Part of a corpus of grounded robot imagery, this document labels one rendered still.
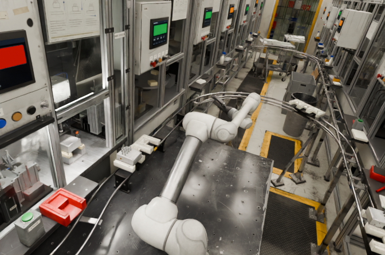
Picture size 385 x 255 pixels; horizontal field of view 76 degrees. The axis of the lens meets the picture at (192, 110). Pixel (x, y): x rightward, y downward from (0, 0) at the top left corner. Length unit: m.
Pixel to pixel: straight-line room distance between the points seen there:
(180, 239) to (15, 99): 0.89
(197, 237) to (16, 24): 1.10
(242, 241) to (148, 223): 0.58
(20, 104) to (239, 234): 1.30
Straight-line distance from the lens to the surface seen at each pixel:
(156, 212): 1.31
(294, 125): 4.06
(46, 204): 1.39
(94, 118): 1.80
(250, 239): 1.63
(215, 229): 1.61
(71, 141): 1.64
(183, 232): 1.24
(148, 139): 1.87
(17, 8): 1.07
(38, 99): 1.18
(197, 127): 1.42
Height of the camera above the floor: 1.95
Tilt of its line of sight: 28 degrees down
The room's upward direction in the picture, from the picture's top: 8 degrees clockwise
